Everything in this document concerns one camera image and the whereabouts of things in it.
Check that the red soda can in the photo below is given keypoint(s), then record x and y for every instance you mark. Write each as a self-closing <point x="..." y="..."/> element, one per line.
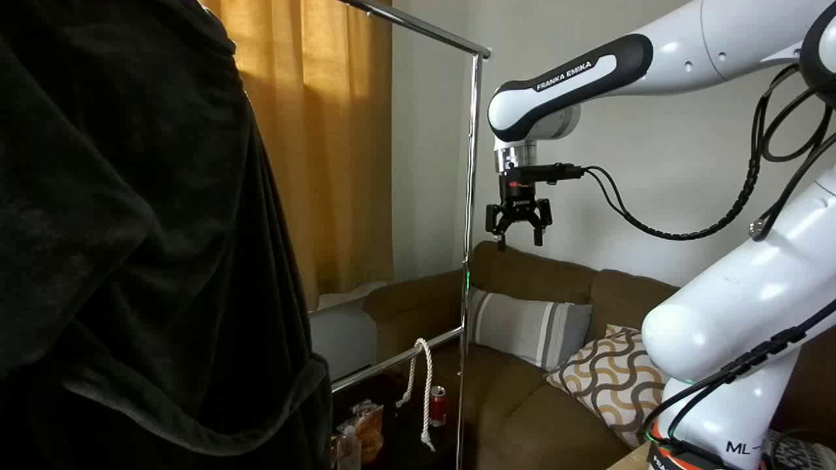
<point x="436" y="408"/>

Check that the orange snack bag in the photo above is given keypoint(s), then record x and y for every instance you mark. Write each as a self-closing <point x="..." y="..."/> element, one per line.
<point x="360" y="437"/>

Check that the brown fabric sofa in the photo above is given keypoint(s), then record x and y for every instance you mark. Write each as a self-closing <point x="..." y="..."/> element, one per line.
<point x="513" y="419"/>

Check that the chrome clothes rack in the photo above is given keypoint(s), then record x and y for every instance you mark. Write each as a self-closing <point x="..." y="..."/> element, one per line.
<point x="475" y="56"/>

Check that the grey striped pillow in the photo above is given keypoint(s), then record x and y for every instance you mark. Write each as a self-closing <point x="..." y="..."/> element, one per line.
<point x="539" y="331"/>

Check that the yellow wave pattern pillow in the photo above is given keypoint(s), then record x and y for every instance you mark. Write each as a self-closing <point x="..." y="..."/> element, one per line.
<point x="615" y="378"/>

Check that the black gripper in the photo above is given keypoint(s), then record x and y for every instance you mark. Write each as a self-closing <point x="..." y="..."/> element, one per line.
<point x="518" y="198"/>

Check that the mustard yellow curtain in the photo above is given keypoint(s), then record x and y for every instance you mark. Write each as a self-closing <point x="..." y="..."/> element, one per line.
<point x="320" y="78"/>

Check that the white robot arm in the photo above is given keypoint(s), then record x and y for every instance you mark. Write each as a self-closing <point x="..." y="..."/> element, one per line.
<point x="729" y="336"/>

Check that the black hanging garment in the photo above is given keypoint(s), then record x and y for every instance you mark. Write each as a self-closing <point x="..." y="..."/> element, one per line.
<point x="150" y="305"/>

